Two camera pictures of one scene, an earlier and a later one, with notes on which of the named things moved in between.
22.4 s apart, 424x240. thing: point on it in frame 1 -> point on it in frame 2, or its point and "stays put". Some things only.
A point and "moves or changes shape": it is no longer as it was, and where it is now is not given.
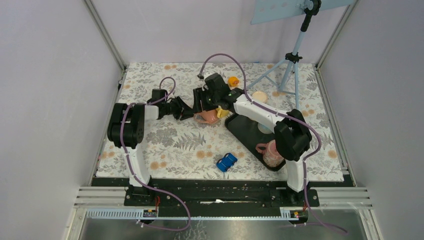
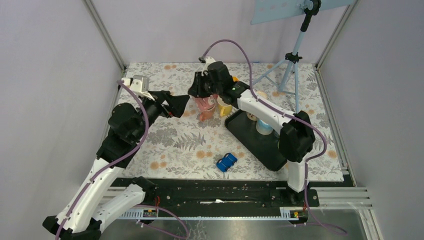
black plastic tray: x=247 y=131 stays put
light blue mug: x=264 y=129 stays put
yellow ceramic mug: x=221 y=113 stays put
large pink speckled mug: x=271 y=157 moves or changes shape
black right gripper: x=199 y=94 -> x=195 y=90
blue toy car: x=226 y=162 stays put
